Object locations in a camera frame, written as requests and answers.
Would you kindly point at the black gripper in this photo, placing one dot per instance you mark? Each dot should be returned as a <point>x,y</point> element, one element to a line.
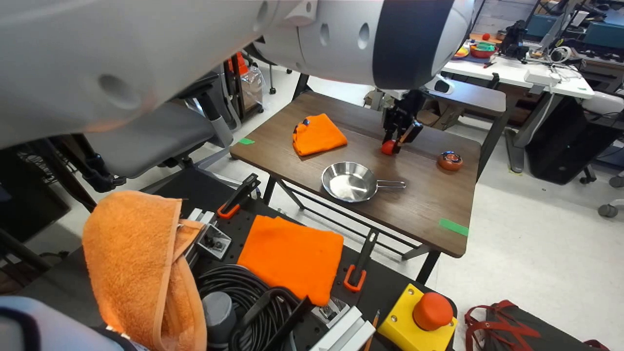
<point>404,109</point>

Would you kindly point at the small orange object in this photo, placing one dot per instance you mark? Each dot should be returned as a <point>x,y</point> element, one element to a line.
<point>388,148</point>

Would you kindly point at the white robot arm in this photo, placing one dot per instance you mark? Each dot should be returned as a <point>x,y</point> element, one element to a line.
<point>195,39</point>

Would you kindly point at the silver metal pan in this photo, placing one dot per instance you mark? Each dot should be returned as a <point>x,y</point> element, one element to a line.
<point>347,181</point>

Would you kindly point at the small orange and blue bowl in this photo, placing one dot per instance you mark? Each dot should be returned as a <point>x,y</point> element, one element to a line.
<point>448,160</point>

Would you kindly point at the brown wooden table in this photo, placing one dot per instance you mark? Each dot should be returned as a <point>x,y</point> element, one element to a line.
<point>421,195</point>

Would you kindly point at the orange cloth with folded corner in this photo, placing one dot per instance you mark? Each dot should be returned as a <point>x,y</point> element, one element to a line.
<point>318,135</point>

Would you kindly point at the grey topped bench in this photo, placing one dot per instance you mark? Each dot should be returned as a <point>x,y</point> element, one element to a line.
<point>470,96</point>

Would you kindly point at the green tape strip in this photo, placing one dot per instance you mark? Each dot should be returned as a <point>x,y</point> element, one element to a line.
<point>452,226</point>
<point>246,140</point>

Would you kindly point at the colourful toys pile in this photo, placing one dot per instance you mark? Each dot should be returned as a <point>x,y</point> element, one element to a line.
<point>482,47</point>

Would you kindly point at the white desk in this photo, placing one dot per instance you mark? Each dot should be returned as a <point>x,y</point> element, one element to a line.
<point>526,74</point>

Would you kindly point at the orange and black bar clamp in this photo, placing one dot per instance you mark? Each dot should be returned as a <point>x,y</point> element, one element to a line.
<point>228,209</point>
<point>353,279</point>

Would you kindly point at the bright orange folded cloth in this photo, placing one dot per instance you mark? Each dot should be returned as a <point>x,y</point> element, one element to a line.
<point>292,255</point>

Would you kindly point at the yellow emergency stop button box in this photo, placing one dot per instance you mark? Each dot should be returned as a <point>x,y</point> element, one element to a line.
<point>406,328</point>

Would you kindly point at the red black device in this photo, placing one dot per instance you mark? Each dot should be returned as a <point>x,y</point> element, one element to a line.
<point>519,337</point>

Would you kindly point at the grey office chair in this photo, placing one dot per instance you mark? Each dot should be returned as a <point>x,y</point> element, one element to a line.
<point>156,136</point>

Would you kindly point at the grey plastic cylinder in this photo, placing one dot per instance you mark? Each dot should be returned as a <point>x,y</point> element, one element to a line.
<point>218,314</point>

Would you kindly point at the orange terry towel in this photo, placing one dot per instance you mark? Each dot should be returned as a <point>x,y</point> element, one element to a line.
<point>136,259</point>

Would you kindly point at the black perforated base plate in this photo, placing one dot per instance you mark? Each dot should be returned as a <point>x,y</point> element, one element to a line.
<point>390,273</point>

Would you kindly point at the aluminium extrusion rail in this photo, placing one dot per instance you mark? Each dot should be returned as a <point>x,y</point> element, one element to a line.
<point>343,328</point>

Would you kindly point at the small metal bracket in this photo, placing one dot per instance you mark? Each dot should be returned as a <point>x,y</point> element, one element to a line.
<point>213,240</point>

